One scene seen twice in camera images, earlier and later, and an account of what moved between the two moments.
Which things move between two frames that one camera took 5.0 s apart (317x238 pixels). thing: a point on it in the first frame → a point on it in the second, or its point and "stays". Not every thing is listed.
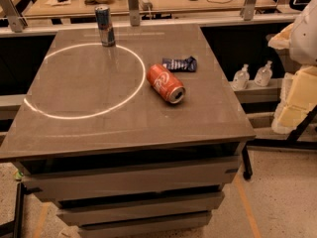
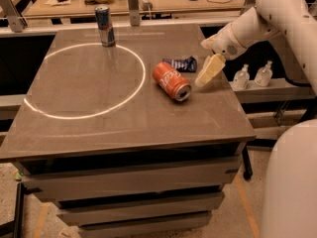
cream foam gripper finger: [281, 40] → [206, 62]
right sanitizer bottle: [264, 75] stays
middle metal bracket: [133, 4] stays
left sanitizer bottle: [241, 78] stays
